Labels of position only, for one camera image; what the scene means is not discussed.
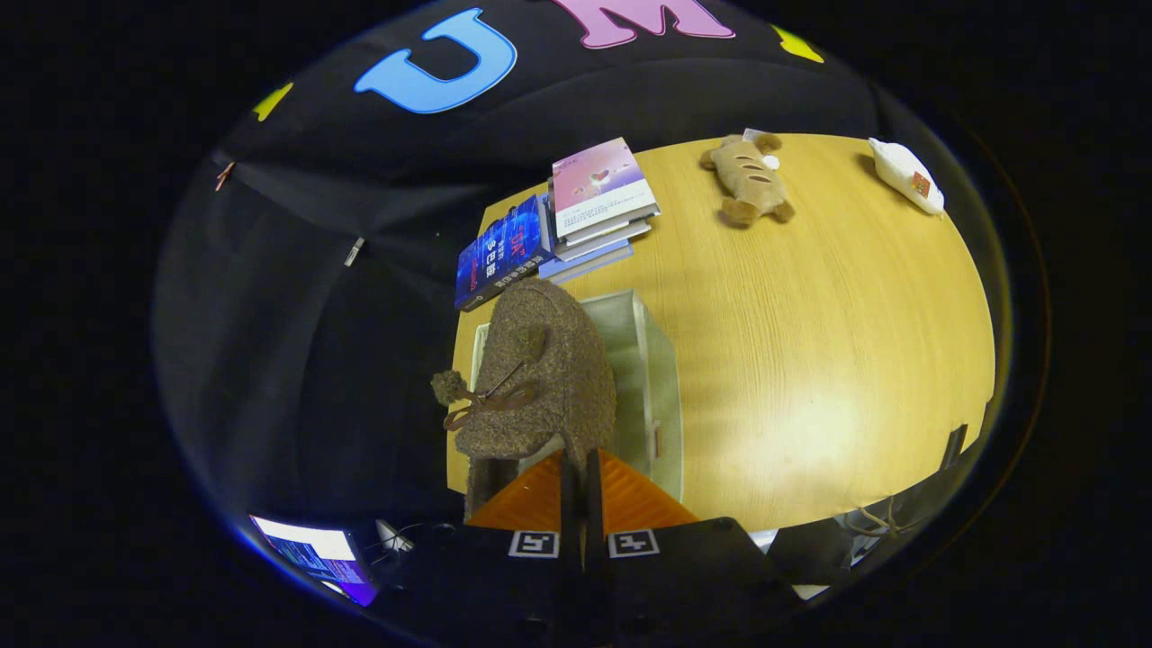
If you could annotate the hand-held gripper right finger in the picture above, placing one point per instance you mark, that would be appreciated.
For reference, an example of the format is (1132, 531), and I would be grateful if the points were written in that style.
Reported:
(648, 576)

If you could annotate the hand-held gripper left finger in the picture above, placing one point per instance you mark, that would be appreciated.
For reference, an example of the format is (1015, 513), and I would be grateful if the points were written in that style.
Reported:
(540, 576)

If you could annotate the cream fabric storage box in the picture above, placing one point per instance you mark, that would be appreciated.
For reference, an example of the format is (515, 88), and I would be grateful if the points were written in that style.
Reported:
(652, 387)

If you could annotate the brown fuzzy shoe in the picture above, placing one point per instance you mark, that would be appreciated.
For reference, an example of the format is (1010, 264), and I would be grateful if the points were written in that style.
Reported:
(549, 360)

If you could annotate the black backdrop cloth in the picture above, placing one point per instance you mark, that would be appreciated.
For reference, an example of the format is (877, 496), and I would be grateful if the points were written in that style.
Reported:
(315, 360)

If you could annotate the pale blue book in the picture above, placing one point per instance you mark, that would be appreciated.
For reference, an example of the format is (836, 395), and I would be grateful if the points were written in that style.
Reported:
(594, 259)

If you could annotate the grey white book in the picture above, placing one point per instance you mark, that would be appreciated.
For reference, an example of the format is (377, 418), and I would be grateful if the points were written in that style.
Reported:
(616, 236)

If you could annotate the white clip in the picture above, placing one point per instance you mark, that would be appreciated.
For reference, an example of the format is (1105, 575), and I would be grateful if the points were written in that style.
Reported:
(355, 251)

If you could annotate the pink book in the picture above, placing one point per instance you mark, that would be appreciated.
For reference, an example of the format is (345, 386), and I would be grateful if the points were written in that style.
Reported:
(598, 184)

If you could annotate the tan plush toy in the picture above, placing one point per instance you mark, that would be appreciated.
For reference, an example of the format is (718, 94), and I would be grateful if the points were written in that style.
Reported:
(751, 180)

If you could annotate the white tissue packet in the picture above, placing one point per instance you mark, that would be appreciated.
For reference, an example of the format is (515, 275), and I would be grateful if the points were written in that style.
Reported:
(904, 173)

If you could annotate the red clip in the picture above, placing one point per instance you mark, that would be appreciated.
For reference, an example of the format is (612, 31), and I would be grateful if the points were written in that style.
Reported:
(224, 175)

